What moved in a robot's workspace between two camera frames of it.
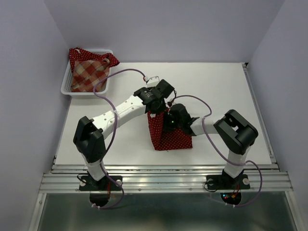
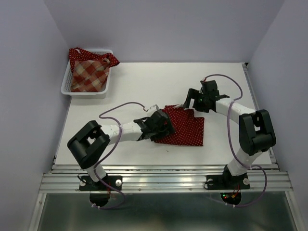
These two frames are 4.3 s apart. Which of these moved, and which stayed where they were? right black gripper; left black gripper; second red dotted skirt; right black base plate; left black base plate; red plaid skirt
Moved: left black gripper; right black gripper
Stayed: left black base plate; second red dotted skirt; right black base plate; red plaid skirt
